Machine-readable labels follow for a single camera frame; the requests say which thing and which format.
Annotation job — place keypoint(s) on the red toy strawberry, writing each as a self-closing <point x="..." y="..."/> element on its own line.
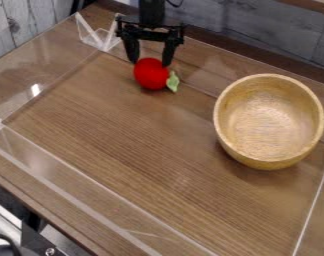
<point x="153" y="76"/>

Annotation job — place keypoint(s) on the black table clamp bracket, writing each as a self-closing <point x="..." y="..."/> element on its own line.
<point x="35" y="244"/>

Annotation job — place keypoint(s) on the wooden bowl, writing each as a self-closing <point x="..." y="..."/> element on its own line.
<point x="268" y="119"/>

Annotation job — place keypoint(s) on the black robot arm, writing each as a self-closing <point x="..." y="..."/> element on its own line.
<point x="152" y="13"/>

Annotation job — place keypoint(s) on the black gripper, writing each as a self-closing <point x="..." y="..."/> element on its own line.
<point x="168" y="32"/>

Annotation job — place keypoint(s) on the clear acrylic tray wall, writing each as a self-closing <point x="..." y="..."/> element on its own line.
<point x="121" y="166"/>

